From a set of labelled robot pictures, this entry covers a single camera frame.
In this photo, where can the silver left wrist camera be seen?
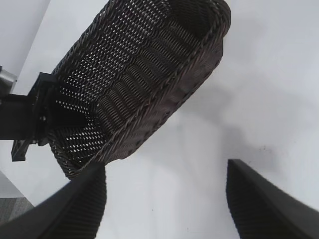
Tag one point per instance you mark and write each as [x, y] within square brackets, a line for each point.
[6, 79]

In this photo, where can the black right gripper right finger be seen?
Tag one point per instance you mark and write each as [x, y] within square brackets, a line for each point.
[269, 214]

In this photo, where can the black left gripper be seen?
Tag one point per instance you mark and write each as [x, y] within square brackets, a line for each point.
[32, 117]

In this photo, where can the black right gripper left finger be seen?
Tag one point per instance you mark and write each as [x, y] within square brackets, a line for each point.
[62, 216]

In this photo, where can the dark brown wicker basket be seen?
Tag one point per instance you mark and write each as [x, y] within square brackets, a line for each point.
[149, 74]

